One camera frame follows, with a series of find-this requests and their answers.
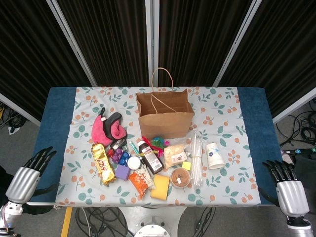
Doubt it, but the small clear jar of pins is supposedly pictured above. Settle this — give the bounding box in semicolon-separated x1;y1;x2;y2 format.
127;156;142;170

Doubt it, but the black stapler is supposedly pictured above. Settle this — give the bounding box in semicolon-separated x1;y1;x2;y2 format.
110;138;129;151

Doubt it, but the gold biscuit packet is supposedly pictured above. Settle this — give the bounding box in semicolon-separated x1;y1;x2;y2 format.
91;143;117;186

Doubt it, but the clear tub of rubber bands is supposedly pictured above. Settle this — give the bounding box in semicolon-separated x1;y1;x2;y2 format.
170;167;192;189

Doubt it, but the brown medicine bottle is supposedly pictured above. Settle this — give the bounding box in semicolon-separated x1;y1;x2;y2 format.
137;140;165;175

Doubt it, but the purple foam cube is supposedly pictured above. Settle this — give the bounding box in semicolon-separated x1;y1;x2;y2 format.
115;164;131;182

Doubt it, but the black floor cable tangle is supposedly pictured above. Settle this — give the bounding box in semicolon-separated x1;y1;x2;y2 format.
0;101;28;135
276;98;316;149
75;207;134;237

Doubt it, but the floral paper cup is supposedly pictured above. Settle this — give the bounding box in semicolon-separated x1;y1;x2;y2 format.
205;142;225;170

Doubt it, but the brown paper bag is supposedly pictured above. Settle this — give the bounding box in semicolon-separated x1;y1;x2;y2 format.
135;68;195;141

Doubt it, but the floral tablecloth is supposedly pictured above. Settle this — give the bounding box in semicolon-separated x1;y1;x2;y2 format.
55;86;261;207

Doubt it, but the beige powder packet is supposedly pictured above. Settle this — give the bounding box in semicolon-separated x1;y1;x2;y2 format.
163;143;192;170

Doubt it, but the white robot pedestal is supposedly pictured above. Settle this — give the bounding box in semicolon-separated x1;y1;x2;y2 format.
116;206;188;237

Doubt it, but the black corrugated divider panel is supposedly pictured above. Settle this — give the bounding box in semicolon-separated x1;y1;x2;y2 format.
153;0;262;87
213;0;316;124
53;0;155;87
0;0;97;126

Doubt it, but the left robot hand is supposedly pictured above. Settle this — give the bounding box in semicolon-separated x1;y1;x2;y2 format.
4;146;59;205

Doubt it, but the green and white tube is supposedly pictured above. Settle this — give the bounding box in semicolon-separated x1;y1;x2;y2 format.
129;141;143;158

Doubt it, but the black power strip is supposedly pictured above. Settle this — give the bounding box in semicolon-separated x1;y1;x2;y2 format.
280;147;316;156

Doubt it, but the yellow floor tape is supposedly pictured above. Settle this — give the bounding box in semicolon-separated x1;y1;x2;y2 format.
60;206;73;237

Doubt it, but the blue table cover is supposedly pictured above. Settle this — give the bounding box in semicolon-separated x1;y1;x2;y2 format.
21;86;294;205

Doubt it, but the orange snack packet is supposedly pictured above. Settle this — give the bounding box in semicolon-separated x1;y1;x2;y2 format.
128;165;156;200

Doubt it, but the grey round robot cap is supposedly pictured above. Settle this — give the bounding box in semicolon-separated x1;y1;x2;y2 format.
135;216;173;237

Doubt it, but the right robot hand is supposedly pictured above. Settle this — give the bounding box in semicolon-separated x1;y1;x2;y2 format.
258;159;311;220

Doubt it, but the yellow sponge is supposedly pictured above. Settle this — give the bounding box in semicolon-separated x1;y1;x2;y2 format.
150;174;171;199

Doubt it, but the pink and black plush cloth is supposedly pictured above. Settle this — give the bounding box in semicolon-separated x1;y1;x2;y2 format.
91;107;128;146

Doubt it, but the colourful feather shuttlecock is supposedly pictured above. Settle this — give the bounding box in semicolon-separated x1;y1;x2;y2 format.
142;136;171;158

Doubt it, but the bundle of clear straws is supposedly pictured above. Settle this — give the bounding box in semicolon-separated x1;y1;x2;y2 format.
190;130;205;190

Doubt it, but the purple and blue toy brick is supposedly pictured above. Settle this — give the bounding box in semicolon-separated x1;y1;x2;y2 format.
111;148;131;165

